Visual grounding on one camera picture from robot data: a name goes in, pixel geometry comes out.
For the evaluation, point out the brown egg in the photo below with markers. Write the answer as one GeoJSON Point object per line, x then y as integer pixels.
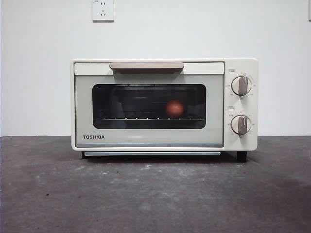
{"type": "Point", "coordinates": [175, 109]}

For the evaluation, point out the cream glass oven door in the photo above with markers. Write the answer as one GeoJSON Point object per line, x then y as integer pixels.
{"type": "Point", "coordinates": [84, 109]}

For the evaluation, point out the silver oven crumb tray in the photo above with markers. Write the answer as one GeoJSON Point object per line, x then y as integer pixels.
{"type": "Point", "coordinates": [121, 153]}

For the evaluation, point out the cream round oven knob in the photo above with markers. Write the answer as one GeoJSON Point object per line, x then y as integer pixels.
{"type": "Point", "coordinates": [241, 85]}
{"type": "Point", "coordinates": [240, 125]}

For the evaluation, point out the cream Toshiba toaster oven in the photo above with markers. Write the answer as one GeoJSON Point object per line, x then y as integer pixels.
{"type": "Point", "coordinates": [254, 109]}

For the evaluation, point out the white wall socket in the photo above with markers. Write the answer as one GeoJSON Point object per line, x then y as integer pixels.
{"type": "Point", "coordinates": [103, 15]}

